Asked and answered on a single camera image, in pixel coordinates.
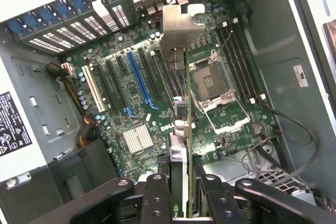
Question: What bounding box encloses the round coin cell battery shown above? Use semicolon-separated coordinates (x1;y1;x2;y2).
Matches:
250;123;263;136

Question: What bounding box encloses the black RAM slot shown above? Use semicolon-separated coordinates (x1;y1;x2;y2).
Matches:
232;19;266;101
170;70;186;96
150;50;176;100
227;24;260;101
222;26;257;104
156;49;182;98
215;28;251;103

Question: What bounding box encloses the blue expansion slot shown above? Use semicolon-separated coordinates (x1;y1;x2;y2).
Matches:
125;51;153;105

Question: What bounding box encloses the CPU socket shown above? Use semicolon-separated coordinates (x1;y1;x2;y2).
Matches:
188;50;237;109

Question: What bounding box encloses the white expansion slot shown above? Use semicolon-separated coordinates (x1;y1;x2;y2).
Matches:
80;64;106;113

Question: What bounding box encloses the thin metal locking lever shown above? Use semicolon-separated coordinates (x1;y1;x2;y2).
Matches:
219;30;235;50

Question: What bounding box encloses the white power connector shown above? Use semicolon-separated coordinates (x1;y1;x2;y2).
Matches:
60;62;77;78

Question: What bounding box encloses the black looped wire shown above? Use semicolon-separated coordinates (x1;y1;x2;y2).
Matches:
258;99;321;185

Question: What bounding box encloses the green motherboard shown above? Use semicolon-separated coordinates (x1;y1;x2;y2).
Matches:
61;0;279;180

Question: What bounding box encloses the silver chipset heatsink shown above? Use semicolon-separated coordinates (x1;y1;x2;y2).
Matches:
122;123;154;154

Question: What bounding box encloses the black plastic shroud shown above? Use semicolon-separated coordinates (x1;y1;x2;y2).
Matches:
47;138;119;209

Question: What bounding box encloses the metal socket cover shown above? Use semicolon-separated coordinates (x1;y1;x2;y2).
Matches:
203;100;251;134

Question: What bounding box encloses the open black PC case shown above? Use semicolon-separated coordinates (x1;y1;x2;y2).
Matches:
0;0;336;224

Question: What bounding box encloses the braided yellow black power cable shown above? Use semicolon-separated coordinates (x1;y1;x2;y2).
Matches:
44;61;99;148

